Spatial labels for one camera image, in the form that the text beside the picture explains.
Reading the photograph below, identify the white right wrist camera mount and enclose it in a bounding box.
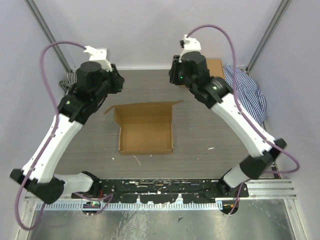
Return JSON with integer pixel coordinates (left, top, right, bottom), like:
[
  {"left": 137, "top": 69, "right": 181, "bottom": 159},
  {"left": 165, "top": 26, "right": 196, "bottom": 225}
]
[{"left": 179, "top": 34, "right": 202, "bottom": 62}]

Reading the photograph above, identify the aluminium frame rail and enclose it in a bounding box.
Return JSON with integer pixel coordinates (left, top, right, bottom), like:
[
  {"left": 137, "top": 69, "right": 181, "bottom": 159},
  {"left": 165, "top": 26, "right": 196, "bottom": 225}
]
[{"left": 245, "top": 179, "right": 297, "bottom": 200}]

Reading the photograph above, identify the closed brown cardboard box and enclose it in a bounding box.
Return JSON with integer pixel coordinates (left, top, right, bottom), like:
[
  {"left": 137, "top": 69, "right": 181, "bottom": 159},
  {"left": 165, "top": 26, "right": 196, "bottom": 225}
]
[{"left": 179, "top": 58, "right": 225, "bottom": 89}]

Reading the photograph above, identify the blue white striped cloth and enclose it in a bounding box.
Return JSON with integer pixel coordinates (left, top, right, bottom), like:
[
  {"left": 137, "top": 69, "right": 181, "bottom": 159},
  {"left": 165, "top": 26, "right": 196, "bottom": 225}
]
[{"left": 235, "top": 68, "right": 267, "bottom": 125}]

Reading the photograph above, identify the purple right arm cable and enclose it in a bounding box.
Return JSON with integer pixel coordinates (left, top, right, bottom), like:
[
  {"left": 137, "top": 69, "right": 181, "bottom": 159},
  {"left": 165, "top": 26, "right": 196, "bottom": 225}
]
[{"left": 186, "top": 24, "right": 300, "bottom": 216}]

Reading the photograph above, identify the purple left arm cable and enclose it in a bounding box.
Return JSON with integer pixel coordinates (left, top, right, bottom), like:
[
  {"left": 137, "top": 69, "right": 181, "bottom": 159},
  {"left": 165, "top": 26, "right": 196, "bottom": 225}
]
[{"left": 15, "top": 41, "right": 115, "bottom": 231}]

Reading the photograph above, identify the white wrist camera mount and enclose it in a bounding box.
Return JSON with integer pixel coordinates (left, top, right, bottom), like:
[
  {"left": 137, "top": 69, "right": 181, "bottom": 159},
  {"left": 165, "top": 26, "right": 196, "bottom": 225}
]
[
  {"left": 83, "top": 45, "right": 113, "bottom": 72},
  {"left": 179, "top": 34, "right": 202, "bottom": 62}
]

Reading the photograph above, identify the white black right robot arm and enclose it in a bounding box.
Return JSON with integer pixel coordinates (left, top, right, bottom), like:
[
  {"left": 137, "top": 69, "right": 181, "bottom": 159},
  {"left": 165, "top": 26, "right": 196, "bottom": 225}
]
[{"left": 169, "top": 51, "right": 287, "bottom": 198}]

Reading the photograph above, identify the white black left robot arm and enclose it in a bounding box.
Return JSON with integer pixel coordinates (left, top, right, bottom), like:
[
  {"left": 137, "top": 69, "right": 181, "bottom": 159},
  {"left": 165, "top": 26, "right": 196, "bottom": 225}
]
[{"left": 10, "top": 61, "right": 125, "bottom": 204}]

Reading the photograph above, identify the slotted grey cable duct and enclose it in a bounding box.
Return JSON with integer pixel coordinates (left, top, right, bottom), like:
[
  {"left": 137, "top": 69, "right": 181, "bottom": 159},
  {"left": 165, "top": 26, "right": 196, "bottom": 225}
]
[{"left": 44, "top": 200, "right": 223, "bottom": 211}]

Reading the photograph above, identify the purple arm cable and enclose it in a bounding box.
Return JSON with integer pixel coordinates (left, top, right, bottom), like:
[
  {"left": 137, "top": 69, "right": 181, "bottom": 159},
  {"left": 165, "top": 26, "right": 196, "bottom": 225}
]
[
  {"left": 186, "top": 24, "right": 300, "bottom": 216},
  {"left": 15, "top": 41, "right": 115, "bottom": 231}
]

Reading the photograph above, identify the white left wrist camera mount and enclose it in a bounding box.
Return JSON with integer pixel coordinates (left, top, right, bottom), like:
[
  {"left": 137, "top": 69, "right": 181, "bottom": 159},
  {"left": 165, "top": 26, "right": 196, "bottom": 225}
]
[{"left": 83, "top": 45, "right": 113, "bottom": 72}]

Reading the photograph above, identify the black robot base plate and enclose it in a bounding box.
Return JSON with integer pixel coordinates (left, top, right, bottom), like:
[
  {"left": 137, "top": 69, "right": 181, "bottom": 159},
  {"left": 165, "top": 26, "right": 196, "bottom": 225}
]
[{"left": 71, "top": 177, "right": 250, "bottom": 204}]

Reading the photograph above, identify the black white striped cloth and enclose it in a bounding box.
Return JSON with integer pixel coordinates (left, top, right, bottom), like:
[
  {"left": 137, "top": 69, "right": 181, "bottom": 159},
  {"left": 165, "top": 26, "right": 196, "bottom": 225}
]
[{"left": 58, "top": 72, "right": 77, "bottom": 93}]

